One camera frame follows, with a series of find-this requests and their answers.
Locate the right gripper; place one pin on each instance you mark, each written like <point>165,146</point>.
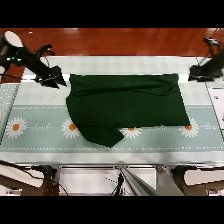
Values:
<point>199,73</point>

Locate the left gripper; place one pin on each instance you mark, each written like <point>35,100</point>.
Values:
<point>50,77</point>

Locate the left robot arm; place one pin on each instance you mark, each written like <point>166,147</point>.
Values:
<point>13,55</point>

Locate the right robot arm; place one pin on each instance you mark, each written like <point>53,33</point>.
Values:
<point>216,65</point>

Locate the dark green T-shirt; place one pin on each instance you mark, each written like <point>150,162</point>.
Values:
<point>126,103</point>

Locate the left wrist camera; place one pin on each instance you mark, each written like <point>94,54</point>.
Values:
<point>45,50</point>

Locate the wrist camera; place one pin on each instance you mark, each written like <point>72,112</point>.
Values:
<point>212,44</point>
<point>45,50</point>

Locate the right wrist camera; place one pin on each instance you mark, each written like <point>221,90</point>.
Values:
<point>212,44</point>

